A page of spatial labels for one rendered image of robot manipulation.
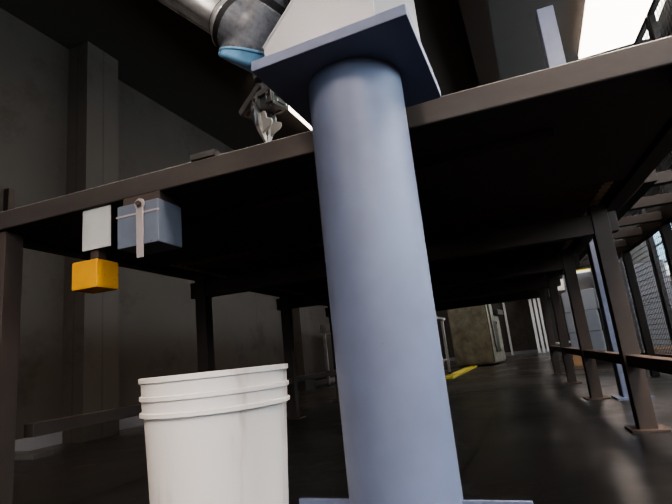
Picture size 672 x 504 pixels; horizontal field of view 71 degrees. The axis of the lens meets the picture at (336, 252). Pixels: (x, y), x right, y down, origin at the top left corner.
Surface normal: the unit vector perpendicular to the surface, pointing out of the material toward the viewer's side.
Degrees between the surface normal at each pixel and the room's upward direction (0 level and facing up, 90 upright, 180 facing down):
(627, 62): 90
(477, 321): 92
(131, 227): 90
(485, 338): 92
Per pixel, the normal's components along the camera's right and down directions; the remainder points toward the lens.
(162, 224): 0.94, -0.17
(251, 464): 0.58, -0.18
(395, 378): -0.01, -0.22
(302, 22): -0.46, -0.15
